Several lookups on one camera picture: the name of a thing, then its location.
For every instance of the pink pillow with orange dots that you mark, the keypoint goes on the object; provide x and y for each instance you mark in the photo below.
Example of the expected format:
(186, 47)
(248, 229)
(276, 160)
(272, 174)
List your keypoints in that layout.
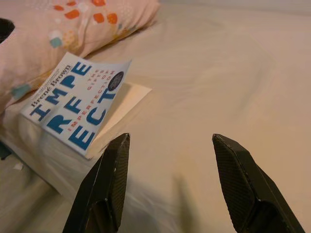
(36, 36)

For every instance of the bed mattress with beige sheet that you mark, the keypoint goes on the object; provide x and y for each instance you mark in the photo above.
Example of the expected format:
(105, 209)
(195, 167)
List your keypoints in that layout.
(218, 85)

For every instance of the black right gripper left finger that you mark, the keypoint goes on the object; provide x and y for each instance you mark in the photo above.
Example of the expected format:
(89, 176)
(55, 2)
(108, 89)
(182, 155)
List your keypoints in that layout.
(107, 184)

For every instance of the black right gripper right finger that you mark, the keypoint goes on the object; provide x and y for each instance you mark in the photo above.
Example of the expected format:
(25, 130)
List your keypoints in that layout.
(247, 184)

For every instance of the grey-green padded headboard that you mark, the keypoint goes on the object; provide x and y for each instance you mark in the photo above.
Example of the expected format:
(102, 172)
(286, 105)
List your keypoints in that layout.
(4, 151)

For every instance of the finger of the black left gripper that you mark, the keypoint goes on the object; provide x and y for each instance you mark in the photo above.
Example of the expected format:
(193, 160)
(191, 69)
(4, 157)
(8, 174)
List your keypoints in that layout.
(6, 30)

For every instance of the white book with blue letters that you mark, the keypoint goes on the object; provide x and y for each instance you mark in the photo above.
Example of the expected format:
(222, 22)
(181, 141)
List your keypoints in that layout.
(73, 104)

